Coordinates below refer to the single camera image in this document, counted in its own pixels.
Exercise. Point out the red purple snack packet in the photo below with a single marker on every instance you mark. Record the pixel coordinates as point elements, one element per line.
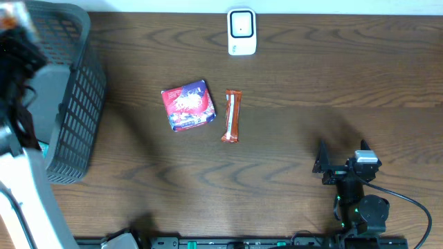
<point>188,106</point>

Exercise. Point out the light teal wipes packet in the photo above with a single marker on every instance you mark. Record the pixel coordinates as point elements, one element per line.
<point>44,148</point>

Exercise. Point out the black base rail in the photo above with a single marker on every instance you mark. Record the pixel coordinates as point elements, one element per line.
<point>277,242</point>

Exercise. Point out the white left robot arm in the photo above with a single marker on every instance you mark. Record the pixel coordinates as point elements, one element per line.
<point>28,207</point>

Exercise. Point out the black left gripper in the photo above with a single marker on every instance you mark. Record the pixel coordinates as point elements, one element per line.
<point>17,58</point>

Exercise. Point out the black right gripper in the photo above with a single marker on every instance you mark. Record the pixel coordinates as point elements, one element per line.
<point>340,168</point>

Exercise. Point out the orange brown snack bar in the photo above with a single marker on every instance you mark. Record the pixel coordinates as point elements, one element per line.
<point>233,101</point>

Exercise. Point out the small orange tissue pack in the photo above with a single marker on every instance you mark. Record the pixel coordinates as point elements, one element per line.
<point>14,14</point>

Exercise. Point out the grey plastic mesh basket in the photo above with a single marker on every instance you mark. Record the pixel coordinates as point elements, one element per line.
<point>71,90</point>

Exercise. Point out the white barcode scanner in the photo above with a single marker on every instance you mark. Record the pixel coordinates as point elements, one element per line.
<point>242,32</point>

